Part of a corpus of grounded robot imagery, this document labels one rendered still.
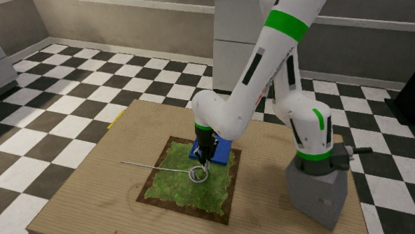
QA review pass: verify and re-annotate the green grass mat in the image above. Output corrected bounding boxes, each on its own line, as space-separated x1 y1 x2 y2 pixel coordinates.
136 136 241 225

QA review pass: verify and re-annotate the blue tray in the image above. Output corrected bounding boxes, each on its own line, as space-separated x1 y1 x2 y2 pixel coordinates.
189 134 232 165

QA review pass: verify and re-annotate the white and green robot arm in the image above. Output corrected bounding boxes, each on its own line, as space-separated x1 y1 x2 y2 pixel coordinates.
191 0 373 176

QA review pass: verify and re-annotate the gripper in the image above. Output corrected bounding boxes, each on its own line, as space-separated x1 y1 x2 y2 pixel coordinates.
193 137 219 172

